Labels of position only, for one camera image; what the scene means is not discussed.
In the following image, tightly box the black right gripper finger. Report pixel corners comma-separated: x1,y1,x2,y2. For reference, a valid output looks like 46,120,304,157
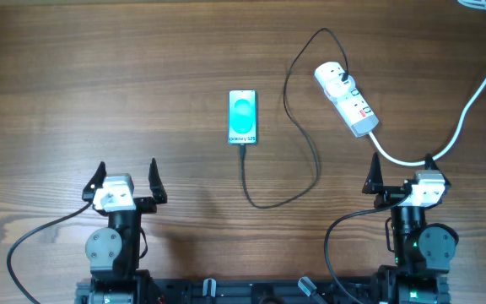
362,152,384,194
424,154,451,188

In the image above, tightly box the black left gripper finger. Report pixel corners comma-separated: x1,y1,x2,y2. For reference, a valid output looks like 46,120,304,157
82,161,106,202
148,158,168,204

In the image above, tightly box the black USB charging cable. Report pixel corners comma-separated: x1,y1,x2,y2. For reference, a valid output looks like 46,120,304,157
238,27,351,210

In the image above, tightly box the white power extension strip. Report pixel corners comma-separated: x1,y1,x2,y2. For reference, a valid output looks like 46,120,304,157
314,62,379,138

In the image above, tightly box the blue Galaxy smartphone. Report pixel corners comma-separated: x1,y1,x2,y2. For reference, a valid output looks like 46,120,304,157
228,90,257,145

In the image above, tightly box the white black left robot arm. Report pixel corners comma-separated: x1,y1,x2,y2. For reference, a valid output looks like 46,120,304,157
6,160,168,303

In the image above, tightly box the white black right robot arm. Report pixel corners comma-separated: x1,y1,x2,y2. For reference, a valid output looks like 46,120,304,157
324,154,459,303

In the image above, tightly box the white USB charger plug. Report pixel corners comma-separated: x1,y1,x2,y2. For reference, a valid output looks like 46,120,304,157
324,76,355,103

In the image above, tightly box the white power strip cord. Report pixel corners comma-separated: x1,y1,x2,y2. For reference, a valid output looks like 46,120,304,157
368,0,486,167

